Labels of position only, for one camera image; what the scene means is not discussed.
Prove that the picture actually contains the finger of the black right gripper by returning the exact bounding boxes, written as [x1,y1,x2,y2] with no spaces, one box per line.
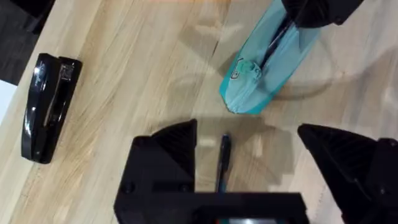
[280,0,365,29]

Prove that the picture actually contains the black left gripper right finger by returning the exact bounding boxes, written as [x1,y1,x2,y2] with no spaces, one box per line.
[297,123,398,224]

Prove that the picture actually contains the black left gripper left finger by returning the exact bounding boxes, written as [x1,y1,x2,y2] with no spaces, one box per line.
[113,119,199,195]

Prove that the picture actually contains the teal soft zip bag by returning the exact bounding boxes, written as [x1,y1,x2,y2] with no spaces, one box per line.
[218,0,322,116]

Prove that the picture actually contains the dark blue pen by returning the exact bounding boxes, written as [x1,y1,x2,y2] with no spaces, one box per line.
[215,133,233,194]

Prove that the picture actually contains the black stapler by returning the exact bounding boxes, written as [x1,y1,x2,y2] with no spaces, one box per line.
[21,52,83,165]

